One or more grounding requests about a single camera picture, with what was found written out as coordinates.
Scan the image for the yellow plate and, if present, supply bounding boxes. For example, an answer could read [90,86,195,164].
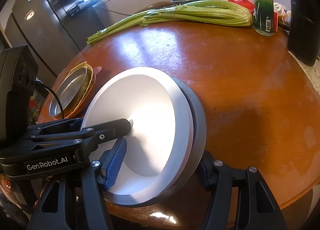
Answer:
[53,61,95,118]

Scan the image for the green plastic bottle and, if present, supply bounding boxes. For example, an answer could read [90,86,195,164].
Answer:
[249,0,275,37]

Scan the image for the white pill bottle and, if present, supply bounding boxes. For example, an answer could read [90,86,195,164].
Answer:
[273,2,292,26]

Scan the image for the long celery bundle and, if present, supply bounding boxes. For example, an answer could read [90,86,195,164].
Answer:
[87,7,180,45]

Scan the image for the steel bowl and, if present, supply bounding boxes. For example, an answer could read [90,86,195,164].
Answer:
[106,75,208,208]

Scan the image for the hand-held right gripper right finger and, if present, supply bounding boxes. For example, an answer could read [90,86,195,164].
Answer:
[197,150,288,230]

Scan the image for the person's left hand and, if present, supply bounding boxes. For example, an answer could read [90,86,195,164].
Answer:
[0,176,44,210]

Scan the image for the black box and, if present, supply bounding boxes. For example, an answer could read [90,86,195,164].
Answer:
[65,2,84,17]

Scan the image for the shallow steel pan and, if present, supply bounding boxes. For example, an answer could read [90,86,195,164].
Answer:
[49,67,88,118]

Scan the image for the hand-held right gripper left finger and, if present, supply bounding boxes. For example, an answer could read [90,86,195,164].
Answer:
[26,137,128,230]

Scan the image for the grey refrigerator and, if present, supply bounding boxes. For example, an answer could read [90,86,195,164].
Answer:
[4,0,84,79]

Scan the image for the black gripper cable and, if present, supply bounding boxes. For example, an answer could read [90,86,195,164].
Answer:
[34,78,66,119]

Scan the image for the thick celery bundle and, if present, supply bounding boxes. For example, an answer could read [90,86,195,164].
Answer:
[141,0,252,28]

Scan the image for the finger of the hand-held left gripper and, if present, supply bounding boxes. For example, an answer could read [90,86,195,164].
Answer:
[25,134,99,164]
[29,118,132,143]

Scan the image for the black thermos flask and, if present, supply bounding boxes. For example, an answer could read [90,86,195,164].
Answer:
[287,0,320,67]

